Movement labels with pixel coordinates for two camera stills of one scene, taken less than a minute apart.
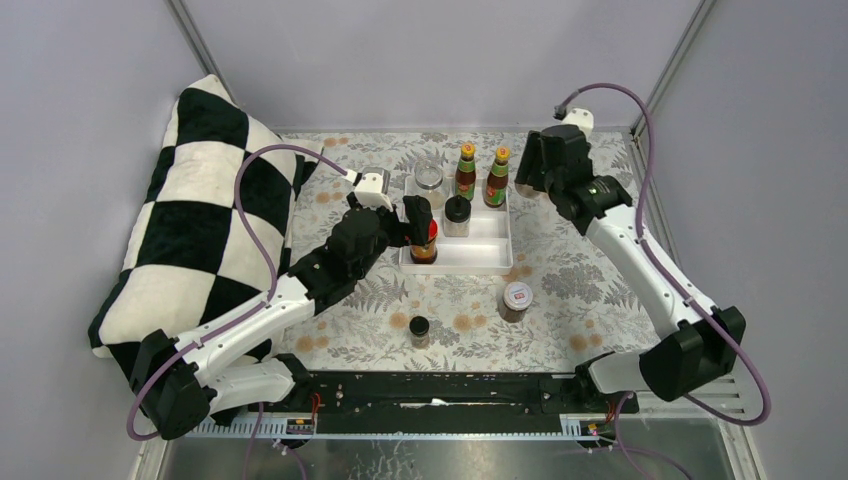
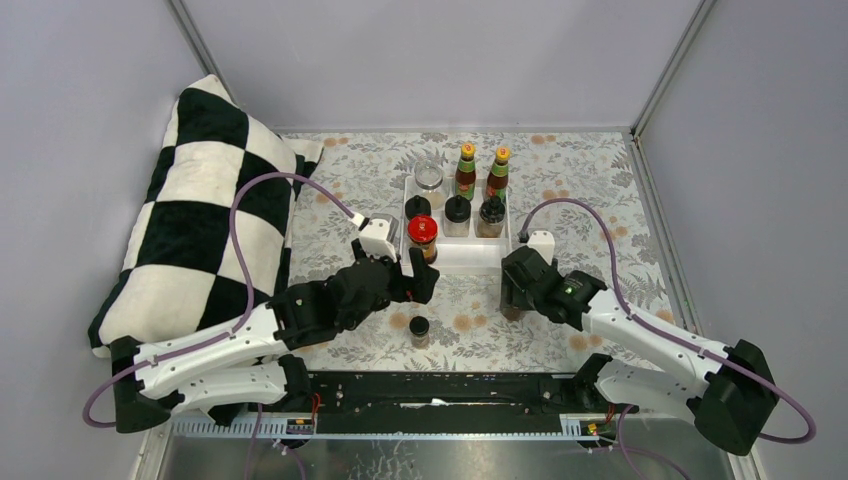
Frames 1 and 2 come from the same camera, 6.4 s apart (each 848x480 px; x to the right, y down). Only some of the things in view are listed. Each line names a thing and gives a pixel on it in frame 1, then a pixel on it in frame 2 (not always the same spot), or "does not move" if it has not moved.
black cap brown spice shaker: [527, 191] → [491, 218]
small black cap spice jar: [419, 331] does not move
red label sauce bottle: [497, 180] does not move
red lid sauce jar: [424, 254] does not move
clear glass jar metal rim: [431, 184] does not move
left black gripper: [418, 230] → [420, 288]
